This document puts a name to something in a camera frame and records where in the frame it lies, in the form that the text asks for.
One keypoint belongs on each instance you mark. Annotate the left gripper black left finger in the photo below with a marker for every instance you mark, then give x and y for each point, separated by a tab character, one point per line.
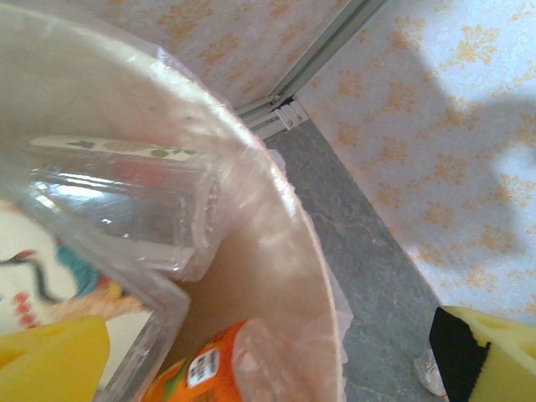
46	364

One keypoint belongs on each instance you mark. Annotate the clear bottle orange label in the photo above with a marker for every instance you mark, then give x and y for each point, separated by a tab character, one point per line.
209	368

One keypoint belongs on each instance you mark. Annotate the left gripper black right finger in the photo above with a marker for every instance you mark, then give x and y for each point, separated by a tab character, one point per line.
502	368

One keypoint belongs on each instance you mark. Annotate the white plastic bin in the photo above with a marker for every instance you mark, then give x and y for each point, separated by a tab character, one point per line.
272	314

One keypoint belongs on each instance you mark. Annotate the aluminium table side rail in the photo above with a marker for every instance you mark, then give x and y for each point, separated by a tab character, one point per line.
268	119

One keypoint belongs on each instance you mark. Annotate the clear bottle white label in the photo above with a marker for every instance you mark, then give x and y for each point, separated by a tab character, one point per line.
117	201

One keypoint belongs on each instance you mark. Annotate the clear plastic bin liner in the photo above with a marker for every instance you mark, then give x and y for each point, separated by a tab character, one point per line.
251	176

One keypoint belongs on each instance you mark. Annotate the aluminium frame post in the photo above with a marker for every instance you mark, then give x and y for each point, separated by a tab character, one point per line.
326	46

